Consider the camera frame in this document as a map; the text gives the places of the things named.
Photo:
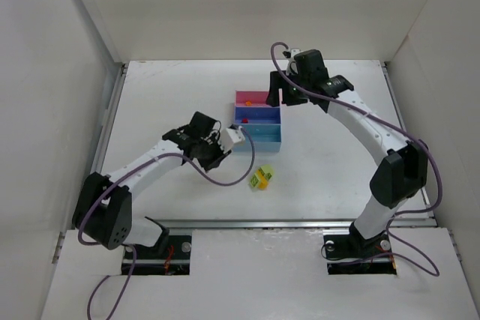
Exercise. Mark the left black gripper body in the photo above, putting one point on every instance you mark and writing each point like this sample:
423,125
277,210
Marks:
211,156

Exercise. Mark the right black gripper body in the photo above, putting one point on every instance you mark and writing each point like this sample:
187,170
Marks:
277,86

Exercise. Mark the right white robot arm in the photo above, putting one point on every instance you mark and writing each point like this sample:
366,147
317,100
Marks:
401,164

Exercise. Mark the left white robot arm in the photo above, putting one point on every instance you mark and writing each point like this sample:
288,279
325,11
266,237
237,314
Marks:
104,212

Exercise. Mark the pink container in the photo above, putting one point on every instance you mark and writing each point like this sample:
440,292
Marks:
257,98

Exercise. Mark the dark blue container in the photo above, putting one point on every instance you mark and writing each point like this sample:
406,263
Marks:
257,115

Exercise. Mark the yellow green lego cluster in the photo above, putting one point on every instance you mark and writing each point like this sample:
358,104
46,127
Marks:
262,177

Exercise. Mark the light blue container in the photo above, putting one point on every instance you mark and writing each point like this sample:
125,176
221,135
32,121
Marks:
266,137

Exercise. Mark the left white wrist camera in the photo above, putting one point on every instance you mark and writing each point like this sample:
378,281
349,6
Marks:
230,137

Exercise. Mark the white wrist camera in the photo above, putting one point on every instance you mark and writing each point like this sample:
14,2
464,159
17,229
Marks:
230,137
291,53

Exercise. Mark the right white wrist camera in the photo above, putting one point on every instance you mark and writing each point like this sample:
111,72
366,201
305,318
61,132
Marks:
291,53

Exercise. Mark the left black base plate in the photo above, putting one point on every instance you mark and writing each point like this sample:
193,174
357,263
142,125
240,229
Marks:
173,260

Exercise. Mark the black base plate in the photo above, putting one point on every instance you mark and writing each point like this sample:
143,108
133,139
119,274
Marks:
343,258
173,260

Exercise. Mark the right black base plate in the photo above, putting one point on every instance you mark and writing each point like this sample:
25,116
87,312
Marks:
343,258

